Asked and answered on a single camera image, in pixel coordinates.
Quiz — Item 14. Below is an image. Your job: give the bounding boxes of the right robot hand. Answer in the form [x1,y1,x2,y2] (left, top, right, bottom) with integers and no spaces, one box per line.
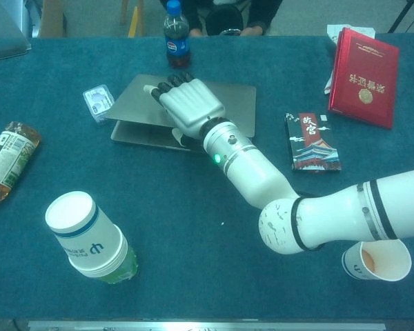
[143,72,226,150]

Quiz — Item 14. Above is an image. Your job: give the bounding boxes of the silver laptop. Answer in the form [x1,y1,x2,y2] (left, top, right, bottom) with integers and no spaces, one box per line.
[103,73,257,152]

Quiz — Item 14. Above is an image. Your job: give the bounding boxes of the Pepsi cola bottle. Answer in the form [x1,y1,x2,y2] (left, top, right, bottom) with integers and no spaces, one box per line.
[163,0,191,70]

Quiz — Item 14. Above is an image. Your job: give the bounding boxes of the small clear plastic card box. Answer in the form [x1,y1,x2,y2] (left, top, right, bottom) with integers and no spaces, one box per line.
[82,83,117,124]

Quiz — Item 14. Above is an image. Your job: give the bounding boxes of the person in black clothes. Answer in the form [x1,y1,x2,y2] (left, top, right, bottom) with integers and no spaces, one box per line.
[158,0,284,37]

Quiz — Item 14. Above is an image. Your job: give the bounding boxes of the yellow board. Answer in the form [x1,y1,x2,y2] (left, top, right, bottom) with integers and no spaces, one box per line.
[128,0,146,38]

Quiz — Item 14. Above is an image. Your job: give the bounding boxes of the teal felt table cloth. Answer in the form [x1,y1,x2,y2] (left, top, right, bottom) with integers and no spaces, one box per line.
[0,33,414,321]

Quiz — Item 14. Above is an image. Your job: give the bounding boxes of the black box with palace print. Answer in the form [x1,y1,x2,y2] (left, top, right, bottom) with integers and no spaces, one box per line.
[284,110,342,173]

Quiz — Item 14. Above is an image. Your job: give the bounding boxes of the white paper sheets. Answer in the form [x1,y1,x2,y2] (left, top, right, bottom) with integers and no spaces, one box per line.
[322,23,377,96]

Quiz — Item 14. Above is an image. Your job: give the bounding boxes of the brown cardboard box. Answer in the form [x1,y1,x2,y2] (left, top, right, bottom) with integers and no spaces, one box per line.
[37,0,68,38]

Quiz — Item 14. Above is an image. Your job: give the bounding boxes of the stack of inverted paper cups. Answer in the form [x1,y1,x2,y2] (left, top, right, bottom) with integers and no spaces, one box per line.
[44,190,129,278]

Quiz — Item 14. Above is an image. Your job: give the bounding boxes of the green plastic bottle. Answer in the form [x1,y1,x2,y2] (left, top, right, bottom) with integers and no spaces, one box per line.
[96,244,139,285]

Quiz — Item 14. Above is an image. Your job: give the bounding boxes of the red certificate folder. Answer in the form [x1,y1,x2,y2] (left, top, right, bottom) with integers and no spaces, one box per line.
[328,27,400,130]

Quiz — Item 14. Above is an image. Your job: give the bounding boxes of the tea bottle with green label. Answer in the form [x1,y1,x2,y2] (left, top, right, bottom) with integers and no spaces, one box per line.
[0,121,42,210]

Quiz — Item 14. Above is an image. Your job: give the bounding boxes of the grey closed laptop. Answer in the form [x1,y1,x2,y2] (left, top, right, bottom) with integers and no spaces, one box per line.
[0,0,32,63]

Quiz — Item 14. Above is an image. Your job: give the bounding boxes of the black tripod leg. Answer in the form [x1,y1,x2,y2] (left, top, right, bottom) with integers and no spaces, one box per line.
[388,0,414,34]

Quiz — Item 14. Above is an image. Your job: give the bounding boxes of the open white paper cup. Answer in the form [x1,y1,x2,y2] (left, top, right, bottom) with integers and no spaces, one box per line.
[341,239,413,282]

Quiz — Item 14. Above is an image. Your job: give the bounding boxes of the metal rail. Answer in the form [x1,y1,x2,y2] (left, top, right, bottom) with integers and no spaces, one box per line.
[27,320,387,331]

